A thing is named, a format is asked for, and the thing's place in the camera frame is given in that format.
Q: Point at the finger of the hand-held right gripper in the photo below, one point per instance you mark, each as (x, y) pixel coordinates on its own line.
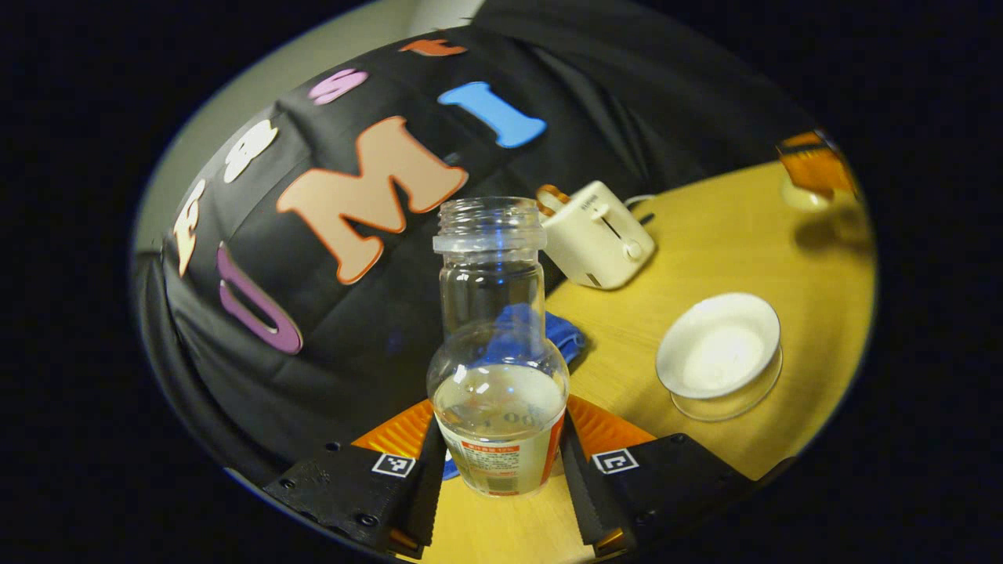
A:
(819, 164)

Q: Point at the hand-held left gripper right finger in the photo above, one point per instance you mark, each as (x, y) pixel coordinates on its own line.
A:
(588, 501)

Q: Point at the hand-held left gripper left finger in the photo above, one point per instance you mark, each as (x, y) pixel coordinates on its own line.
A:
(427, 501)

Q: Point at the clear glass water bottle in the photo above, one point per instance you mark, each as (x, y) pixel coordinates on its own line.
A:
(497, 423)

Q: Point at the white porcelain teacup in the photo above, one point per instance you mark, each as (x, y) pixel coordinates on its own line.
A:
(717, 348)

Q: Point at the white teacup saucer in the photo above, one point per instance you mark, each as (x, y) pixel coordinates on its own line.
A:
(736, 406)

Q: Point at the blue towel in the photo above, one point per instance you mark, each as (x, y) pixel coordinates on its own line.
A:
(568, 337)

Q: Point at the cream toaster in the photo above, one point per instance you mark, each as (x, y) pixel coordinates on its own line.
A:
(599, 239)

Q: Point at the toast bread slice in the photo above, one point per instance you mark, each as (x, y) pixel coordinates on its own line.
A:
(551, 197)

